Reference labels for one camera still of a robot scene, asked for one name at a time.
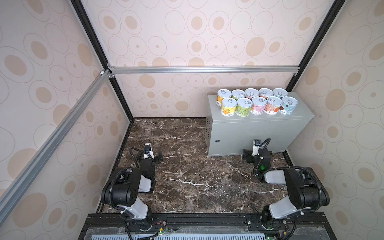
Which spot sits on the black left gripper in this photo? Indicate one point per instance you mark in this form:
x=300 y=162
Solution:
x=156 y=159

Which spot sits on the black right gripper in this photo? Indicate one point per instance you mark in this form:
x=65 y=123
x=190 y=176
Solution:
x=249 y=153

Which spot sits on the yellow green label can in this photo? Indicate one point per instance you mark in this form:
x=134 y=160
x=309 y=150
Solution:
x=229 y=106

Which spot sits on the white pink label can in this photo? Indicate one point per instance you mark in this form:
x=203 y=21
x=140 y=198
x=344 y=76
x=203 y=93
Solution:
x=273 y=105

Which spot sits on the light green label can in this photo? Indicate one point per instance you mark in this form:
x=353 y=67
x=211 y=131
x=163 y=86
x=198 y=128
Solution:
x=237 y=94

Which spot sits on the orange label can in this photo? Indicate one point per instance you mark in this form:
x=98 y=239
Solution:
x=265 y=93

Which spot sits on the blue label can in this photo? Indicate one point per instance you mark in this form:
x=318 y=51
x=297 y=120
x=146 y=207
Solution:
x=288 y=106

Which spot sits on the teal label can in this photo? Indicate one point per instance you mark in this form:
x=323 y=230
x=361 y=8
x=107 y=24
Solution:
x=280 y=93

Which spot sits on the red label can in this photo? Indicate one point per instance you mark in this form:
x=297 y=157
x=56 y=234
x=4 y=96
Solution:
x=251 y=93

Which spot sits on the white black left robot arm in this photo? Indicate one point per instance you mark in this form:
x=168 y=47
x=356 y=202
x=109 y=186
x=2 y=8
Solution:
x=124 y=184

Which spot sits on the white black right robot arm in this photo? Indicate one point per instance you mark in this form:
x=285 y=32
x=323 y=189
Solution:
x=306 y=193

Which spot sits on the grey metal cabinet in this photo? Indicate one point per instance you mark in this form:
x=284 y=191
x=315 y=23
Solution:
x=227 y=136

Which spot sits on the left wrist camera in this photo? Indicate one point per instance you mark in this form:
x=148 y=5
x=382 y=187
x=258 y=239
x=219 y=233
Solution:
x=148 y=152

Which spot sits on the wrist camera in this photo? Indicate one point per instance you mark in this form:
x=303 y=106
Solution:
x=148 y=152
x=256 y=147

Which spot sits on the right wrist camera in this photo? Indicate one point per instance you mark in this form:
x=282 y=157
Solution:
x=256 y=147

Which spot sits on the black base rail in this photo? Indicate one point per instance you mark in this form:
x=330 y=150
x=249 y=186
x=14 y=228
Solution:
x=207 y=226

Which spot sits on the horizontal aluminium rail back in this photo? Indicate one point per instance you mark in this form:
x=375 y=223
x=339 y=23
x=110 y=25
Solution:
x=204 y=70

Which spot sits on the diagonal aluminium rail left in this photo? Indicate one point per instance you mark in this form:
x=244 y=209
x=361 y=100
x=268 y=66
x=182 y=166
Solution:
x=20 y=185

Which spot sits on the black frame post left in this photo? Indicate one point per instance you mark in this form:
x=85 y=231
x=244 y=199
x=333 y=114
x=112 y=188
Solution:
x=96 y=44

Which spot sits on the black frame post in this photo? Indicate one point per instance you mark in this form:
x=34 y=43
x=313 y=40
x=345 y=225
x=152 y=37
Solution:
x=96 y=44
x=324 y=28

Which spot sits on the black frame post right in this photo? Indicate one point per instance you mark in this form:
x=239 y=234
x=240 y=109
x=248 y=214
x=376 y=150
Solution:
x=324 y=28

